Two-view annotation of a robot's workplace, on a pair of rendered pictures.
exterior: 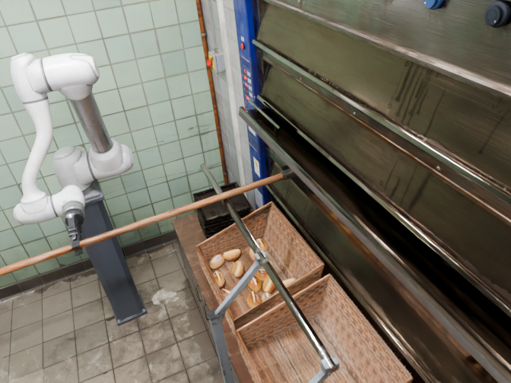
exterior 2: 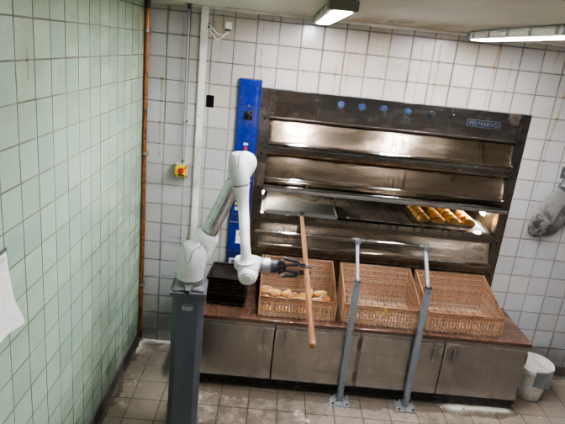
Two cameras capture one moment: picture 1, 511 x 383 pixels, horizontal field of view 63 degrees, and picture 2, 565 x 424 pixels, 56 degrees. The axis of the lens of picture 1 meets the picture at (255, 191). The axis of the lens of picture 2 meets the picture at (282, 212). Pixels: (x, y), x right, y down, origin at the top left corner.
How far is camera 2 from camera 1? 351 cm
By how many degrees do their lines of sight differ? 65
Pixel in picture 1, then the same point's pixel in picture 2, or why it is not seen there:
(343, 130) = (351, 172)
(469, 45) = (420, 123)
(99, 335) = not seen: outside the picture
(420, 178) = (402, 174)
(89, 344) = not seen: outside the picture
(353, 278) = (361, 249)
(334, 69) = (351, 143)
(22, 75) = (247, 165)
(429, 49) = (404, 126)
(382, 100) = (385, 149)
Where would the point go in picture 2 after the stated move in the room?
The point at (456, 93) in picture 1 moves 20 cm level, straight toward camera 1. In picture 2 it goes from (416, 139) to (440, 144)
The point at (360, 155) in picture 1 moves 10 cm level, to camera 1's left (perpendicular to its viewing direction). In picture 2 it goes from (368, 177) to (366, 180)
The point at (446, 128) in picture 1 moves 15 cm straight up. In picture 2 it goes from (417, 150) to (421, 129)
